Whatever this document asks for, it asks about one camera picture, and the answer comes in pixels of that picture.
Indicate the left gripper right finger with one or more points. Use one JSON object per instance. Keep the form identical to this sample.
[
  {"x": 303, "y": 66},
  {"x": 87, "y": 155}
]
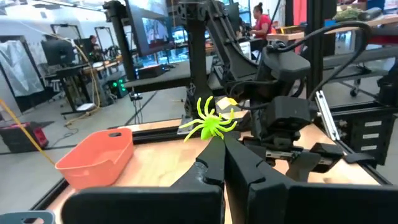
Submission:
[{"x": 242, "y": 174}]

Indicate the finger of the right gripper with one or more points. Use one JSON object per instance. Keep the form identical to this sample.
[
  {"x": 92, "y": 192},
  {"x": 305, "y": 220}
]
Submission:
[{"x": 303, "y": 165}]

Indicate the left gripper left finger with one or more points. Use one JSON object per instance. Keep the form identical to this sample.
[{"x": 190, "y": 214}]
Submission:
[{"x": 211, "y": 168}]

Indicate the green plastic spider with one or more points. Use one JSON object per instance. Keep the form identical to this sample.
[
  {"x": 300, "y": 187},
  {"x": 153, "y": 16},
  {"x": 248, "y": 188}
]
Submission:
[{"x": 211, "y": 124}]

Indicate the black labelled control box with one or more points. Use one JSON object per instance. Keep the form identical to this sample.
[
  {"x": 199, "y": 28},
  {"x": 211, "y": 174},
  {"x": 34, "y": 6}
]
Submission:
[{"x": 363, "y": 133}]

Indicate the wooden workbench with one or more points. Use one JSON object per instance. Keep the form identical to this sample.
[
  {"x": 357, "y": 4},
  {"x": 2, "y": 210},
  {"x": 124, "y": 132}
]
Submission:
[{"x": 311, "y": 32}]

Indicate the orange plastic bin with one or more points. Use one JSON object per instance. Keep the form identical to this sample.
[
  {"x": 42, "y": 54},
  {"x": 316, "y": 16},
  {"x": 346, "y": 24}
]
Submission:
[{"x": 96, "y": 155}]

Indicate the person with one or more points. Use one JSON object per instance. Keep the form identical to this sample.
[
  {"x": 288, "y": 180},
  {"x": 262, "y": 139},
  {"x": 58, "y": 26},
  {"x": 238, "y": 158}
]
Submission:
[
  {"x": 262, "y": 25},
  {"x": 93, "y": 45}
]

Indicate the computer with green lights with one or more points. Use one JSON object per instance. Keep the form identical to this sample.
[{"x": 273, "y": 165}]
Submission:
[{"x": 118, "y": 87}]

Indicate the black monitor screen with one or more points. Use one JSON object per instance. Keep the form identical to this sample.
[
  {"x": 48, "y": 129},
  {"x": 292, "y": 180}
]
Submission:
[{"x": 152, "y": 28}]

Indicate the black office desk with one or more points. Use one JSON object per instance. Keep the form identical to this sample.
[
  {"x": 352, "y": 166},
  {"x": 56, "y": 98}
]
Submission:
[{"x": 71, "y": 69}]

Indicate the red and black toolbox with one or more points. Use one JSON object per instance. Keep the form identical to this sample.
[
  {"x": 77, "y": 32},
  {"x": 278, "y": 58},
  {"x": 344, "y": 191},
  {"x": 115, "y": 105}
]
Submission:
[{"x": 21, "y": 137}]

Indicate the black computer monitor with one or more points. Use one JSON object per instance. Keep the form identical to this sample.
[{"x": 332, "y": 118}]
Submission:
[{"x": 57, "y": 51}]

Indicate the teal plastic bin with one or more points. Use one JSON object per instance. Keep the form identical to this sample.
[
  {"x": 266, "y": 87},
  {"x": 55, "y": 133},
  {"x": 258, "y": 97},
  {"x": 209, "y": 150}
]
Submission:
[{"x": 18, "y": 217}]

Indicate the grey tarp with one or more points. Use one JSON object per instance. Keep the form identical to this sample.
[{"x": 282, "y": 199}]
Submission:
[{"x": 18, "y": 68}]

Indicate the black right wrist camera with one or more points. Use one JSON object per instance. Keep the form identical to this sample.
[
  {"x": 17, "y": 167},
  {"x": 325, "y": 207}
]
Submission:
[{"x": 289, "y": 115}]

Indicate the silver metal bracket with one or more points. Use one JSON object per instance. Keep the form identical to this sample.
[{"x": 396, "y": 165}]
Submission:
[{"x": 326, "y": 115}]

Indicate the black monitor stand post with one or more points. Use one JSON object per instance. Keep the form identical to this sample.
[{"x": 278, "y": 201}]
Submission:
[{"x": 119, "y": 37}]

